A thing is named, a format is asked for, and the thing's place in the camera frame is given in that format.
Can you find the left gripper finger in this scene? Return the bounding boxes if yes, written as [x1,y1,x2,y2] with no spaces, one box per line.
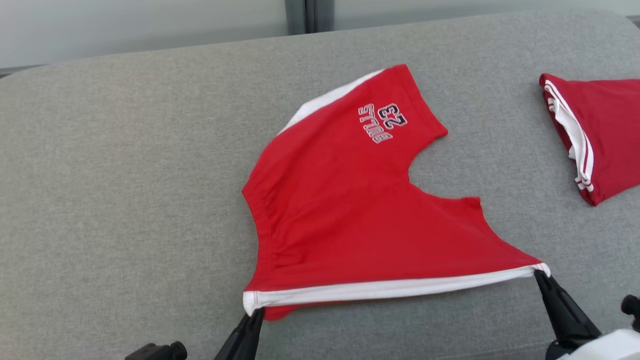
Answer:
[214,307,265,360]

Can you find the red Bulls 23 shorts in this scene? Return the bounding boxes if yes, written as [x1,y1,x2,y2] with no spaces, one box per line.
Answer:
[241,64,552,321]

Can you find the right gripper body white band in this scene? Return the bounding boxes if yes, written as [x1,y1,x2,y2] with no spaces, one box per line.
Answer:
[546,328,640,360]

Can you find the red basketball jersey white trim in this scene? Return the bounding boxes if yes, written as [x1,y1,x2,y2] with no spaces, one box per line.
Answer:
[539,73,640,207]

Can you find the dark grey wall post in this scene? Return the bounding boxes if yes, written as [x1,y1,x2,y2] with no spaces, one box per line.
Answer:
[284,0,335,35]

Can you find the grey fabric sofa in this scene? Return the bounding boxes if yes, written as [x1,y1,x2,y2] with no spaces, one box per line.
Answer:
[0,9,640,360]

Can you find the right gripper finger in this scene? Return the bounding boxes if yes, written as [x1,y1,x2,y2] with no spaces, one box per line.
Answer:
[533,269,602,347]

